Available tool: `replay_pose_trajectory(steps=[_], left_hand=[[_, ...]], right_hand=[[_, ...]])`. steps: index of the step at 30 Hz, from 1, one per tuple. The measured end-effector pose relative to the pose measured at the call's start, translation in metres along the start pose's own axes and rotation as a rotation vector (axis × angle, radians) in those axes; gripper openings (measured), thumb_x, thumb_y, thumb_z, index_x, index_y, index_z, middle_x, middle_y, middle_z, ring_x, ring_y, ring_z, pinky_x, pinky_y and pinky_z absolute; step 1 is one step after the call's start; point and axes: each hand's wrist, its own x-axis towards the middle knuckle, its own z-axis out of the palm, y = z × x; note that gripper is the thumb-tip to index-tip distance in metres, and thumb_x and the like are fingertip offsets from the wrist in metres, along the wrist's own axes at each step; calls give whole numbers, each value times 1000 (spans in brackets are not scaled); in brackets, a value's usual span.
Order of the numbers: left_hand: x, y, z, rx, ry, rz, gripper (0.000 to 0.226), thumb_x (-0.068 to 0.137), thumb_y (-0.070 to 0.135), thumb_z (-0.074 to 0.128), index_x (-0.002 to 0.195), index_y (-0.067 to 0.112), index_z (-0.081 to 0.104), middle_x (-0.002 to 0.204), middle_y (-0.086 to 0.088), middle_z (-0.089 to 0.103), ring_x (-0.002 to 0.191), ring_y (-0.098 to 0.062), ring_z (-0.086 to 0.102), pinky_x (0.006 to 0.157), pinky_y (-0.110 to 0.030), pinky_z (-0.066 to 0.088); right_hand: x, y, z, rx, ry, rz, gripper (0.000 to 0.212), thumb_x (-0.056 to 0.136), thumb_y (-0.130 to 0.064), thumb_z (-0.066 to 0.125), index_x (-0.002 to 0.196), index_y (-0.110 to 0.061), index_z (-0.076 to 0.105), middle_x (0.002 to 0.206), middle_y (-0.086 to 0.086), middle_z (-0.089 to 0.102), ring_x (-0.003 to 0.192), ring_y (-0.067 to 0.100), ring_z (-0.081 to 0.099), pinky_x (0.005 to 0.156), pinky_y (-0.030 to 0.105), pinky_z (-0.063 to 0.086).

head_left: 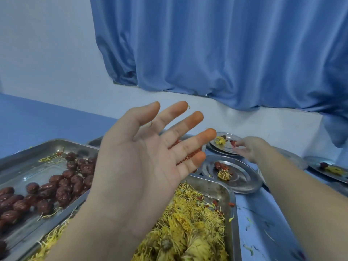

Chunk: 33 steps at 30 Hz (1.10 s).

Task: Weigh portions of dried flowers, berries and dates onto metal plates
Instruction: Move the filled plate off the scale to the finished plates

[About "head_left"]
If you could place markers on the person's right hand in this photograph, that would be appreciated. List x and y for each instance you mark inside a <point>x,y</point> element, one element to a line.
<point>252,149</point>

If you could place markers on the person's left hand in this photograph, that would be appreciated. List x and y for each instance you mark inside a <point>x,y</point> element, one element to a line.
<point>136,173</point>

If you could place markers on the round steel plate red label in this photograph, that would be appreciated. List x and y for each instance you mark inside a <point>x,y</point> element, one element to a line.
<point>214,146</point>

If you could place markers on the pile of yellow chrysanthemums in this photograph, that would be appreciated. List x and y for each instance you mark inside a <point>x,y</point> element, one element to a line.
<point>190,231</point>

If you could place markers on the person's right forearm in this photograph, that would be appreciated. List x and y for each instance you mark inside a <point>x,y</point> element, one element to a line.
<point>307,209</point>

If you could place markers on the rectangular steel tray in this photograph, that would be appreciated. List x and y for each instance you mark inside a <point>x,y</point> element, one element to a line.
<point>93,141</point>
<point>225,192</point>
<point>27,163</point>

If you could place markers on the narrow blue curtain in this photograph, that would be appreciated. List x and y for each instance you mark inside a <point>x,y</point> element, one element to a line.
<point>337,127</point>

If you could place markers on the wide blue curtain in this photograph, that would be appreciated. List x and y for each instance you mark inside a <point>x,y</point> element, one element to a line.
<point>217,46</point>

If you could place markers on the blue tablecloth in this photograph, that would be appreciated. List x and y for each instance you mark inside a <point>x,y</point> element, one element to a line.
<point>40,119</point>

